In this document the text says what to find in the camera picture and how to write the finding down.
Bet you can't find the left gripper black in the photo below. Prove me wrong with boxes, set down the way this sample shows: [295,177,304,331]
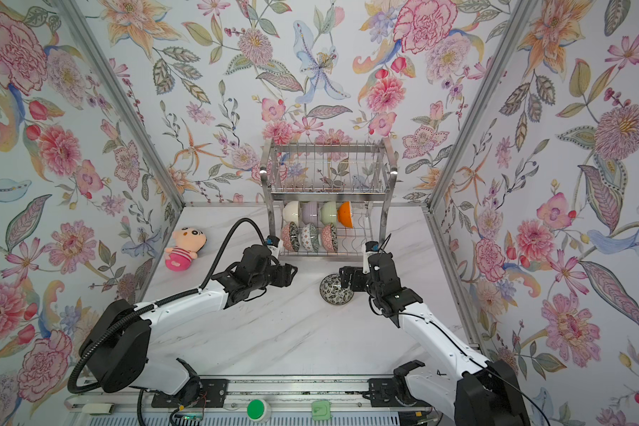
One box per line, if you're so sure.
[249,262,301,293]

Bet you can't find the patterned bowl front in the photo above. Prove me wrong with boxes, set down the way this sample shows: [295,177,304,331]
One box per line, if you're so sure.
[280,222,300,253]

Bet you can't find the cream bowl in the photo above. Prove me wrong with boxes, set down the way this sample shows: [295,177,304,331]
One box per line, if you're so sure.
[282,201,301,226]

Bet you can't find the orange white bowl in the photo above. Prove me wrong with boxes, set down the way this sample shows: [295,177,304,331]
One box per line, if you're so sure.
[337,202,354,229]

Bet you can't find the purple bowl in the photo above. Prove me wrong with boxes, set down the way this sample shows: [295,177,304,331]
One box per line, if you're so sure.
[301,201,320,226]

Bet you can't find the green bowl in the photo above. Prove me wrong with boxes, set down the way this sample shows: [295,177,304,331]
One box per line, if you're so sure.
[319,201,338,225]

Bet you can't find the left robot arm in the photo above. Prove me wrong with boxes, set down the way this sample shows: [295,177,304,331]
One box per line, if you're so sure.
[67,244,298,404]

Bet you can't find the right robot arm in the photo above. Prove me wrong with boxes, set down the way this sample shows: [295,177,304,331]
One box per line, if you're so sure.
[339,252,530,425]

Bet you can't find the stainless steel dish rack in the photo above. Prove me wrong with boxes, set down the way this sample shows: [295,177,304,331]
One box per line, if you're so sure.
[259,137,399,261]

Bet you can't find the pink plush doll toy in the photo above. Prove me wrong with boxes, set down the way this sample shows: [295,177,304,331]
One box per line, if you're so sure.
[164,227,208,272]

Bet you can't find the light green square button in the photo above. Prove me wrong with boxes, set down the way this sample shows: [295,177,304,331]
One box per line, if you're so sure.
[310,400,332,422]

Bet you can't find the green round button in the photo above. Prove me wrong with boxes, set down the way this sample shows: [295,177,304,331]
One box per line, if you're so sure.
[246,399,272,422]

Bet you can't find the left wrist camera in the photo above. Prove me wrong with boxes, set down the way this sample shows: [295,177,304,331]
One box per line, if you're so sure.
[265,235,280,257]

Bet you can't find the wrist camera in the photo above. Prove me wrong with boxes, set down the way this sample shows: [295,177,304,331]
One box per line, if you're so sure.
[265,235,280,257]
[362,241,381,274]

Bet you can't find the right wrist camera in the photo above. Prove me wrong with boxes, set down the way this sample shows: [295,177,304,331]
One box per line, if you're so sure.
[362,241,381,274]

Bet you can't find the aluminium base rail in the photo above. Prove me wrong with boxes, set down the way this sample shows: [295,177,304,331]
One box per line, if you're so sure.
[64,376,457,425]

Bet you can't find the black corrugated left cable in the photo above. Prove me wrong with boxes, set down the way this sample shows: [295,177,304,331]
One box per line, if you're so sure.
[66,217,270,426]

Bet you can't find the aluminium left corner post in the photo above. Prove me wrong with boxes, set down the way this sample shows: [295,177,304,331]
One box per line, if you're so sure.
[53,0,186,212]

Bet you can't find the aluminium corner post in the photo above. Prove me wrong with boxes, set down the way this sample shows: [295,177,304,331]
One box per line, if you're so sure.
[428,1,535,213]
[53,0,186,212]

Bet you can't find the aluminium right corner post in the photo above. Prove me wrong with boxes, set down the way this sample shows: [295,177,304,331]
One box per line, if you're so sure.
[428,1,535,213]

